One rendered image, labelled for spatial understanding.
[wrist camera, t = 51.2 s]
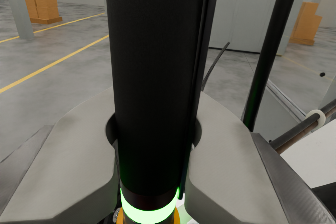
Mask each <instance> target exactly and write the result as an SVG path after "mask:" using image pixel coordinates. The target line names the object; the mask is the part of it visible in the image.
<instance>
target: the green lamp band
mask: <svg viewBox="0 0 336 224"><path fill-rule="evenodd" d="M177 196H178V191H177V194H176V196H175V198H174V199H173V201H172V202H171V203H170V204H169V205H168V206H166V207H164V208H162V209H160V210H157V211H141V210H138V209H135V208H134V207H132V206H130V205H129V204H128V203H127V202H126V200H125V199H124V197H123V194H122V191H121V199H122V206H123V209H124V211H125V212H126V214H127V215H128V216H129V217H130V218H131V219H132V220H134V221H135V222H138V223H141V224H156V223H159V222H161V221H163V220H165V219H166V218H167V217H168V216H169V215H170V214H171V213H172V212H173V210H174V208H175V206H176V202H177Z"/></svg>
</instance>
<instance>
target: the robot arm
mask: <svg viewBox="0 0 336 224"><path fill-rule="evenodd" d="M117 139H118V136H117V124H116V111H115V98H114V86H112V87H110V88H108V89H106V90H105V91H103V92H101V93H99V94H97V95H95V96H94V97H92V98H90V99H88V100H86V101H84V102H83V103H81V104H79V105H78V106H76V107H75V108H73V109H72V110H71V111H69V112H68V113H67V114H65V115H64V116H63V117H62V118H61V119H60V120H59V121H57V122H56V123H55V124H54V125H45V126H43V127H42V128H41V129H40V130H39V131H37V132H36V133H35V134H34V135H33V136H31V137H30V138H29V139H28V140H27V141H25V142H24V143H23V144H22V145H21V146H19V147H18V148H17V149H16V150H15V151H14V152H12V153H11V154H10V155H9V156H8V157H6V158H5V159H4V160H3V161H2V162H0V224H98V223H99V222H100V221H102V220H103V219H104V218H106V217H107V216H108V215H110V214H111V213H112V212H113V211H114V209H115V208H116V206H117V200H118V183H119V180H118V170H117V161H116V151H115V149H114V148H113V147H112V146H113V144H114V142H115V141H116V140H117ZM192 143H193V145H194V147H195V149H194V150H193V151H192V152H191V153H190V157H189V164H188V170H187V176H186V183H185V198H184V207H185V210H186V212H187V213H188V214H189V215H190V216H191V217H192V218H193V219H194V220H195V221H196V222H198V223H199V224H336V219H335V217H334V216H333V215H332V213H331V212H330V211H329V209H328V208H327V207H326V206H325V204H324V203H323V202H322V201H321V199H320V198H319V197H318V196H317V195H316V194H315V192H314V191H313V190H312V189H311V188H310V187H309V186H308V185H307V184H306V183H305V181H304V180H303V179H302V178H301V177H300V176H299V175H298V174H297V173H296V172H295V171H294V170H293V169H292V168H291V167H290V165H289V164H288V163H287V162H286V161H285V160H284V159H283V158H282V157H281V156H280V155H279V154H278V153H277V152H276V151H275V149H274V148H273V147H272V146H271V145H270V144H269V143H268V142H267V141H266V140H265V139H264V138H263V137H262V136H261V135H260V133H255V132H251V131H250V130H249V129H248V128H247V127H246V126H245V124H244V123H243V122H242V121H241V120H240V119H239V118H238V117H237V116H235V115H234V114H233V113H232V112H231V111H229V110H228V109H227V108H225V107H224V106H223V105H221V104H220V103H218V102H217V101H215V100H214V99H213V98H211V97H210V96H208V95H207V94H205V93H204V92H202V91H201V94H200V100H199V106H198V112H197V118H196V123H195V129H194V135H193V141H192Z"/></svg>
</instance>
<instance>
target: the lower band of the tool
mask: <svg viewBox="0 0 336 224"><path fill-rule="evenodd" d="M180 223H181V221H180V215H179V211H178V209H177V207H175V214H174V224H180ZM116 224H123V207H122V208H121V209H120V212H119V214H118V217H117V222H116Z"/></svg>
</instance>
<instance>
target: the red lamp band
mask: <svg viewBox="0 0 336 224"><path fill-rule="evenodd" d="M119 174H120V172H119ZM180 174H181V171H180ZM180 174H179V178H178V181H177V183H176V184H175V185H174V187H172V188H171V189H170V190H169V191H167V192H165V193H163V194H160V195H155V196H144V195H139V194H136V193H134V192H132V191H131V190H129V189H128V188H127V187H126V186H125V185H124V183H123V181H122V179H121V174H120V187H121V192H122V195H123V197H124V198H125V200H126V201H127V202H128V203H129V204H130V205H132V206H133V207H135V208H137V209H140V210H146V211H152V210H157V209H160V208H163V207H165V206H166V205H168V204H169V203H170V202H171V201H172V200H173V199H174V198H175V196H176V194H177V192H178V188H179V181H180Z"/></svg>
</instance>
